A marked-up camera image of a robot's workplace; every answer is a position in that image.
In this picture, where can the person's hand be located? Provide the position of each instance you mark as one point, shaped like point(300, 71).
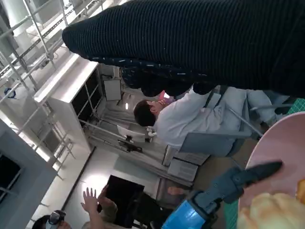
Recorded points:
point(175, 190)

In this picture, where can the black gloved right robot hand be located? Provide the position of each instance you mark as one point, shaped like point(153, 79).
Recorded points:
point(190, 40)

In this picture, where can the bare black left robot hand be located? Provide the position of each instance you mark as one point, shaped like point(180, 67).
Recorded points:
point(226, 183)

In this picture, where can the pale round toy bread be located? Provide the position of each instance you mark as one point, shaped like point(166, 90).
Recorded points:
point(271, 212)

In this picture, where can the pink bowl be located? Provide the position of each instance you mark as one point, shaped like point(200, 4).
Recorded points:
point(286, 143)

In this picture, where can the orange toy bread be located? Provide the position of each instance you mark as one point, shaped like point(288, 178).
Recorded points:
point(301, 188)

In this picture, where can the small white appliance unit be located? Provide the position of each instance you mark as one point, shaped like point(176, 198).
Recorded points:
point(186, 167)

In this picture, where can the grey chair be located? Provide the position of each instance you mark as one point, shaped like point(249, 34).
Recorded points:
point(207, 145)

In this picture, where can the black screen panel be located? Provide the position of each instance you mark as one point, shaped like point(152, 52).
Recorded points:
point(126, 198)

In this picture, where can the seated person in white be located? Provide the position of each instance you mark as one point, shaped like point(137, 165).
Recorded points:
point(186, 119)

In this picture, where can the person with headset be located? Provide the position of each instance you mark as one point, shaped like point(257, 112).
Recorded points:
point(95, 210)

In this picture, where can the grey vr headset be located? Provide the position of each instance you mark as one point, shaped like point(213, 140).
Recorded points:
point(55, 217)

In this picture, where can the white shelf cabinet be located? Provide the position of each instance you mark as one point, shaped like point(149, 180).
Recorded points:
point(64, 105)

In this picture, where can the white metal frame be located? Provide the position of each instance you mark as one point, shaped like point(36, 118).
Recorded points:
point(28, 47)

